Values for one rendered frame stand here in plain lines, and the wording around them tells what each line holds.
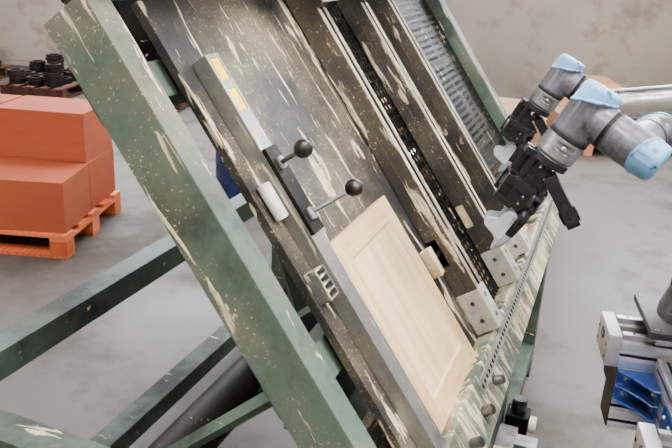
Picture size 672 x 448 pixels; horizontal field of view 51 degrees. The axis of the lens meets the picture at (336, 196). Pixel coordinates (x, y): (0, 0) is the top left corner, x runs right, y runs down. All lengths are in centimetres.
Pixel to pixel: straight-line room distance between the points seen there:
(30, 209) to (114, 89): 345
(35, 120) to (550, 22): 630
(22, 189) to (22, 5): 671
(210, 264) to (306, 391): 28
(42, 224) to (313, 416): 356
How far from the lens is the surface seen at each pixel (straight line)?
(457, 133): 250
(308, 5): 196
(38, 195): 464
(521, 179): 136
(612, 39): 938
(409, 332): 169
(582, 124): 133
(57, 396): 342
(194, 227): 126
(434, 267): 192
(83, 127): 487
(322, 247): 146
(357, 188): 144
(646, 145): 131
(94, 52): 130
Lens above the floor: 189
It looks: 19 degrees down
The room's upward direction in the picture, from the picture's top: 3 degrees clockwise
